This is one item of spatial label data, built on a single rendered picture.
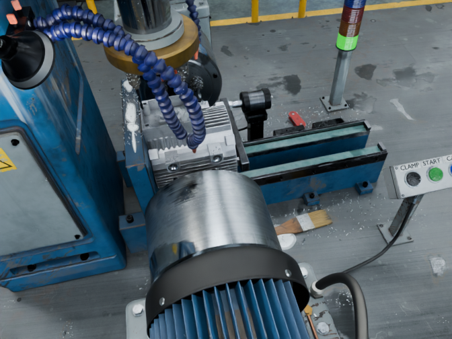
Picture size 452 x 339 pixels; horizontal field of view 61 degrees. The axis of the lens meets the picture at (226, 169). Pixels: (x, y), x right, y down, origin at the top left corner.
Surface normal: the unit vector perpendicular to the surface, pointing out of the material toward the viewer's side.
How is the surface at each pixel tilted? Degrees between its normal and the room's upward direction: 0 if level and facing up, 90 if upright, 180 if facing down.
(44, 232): 90
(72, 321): 0
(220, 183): 17
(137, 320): 0
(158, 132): 90
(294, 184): 90
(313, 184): 90
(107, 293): 0
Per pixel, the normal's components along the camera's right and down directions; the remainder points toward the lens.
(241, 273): 0.11, -0.68
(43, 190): 0.21, 0.73
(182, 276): -0.51, -0.48
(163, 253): -0.70, -0.35
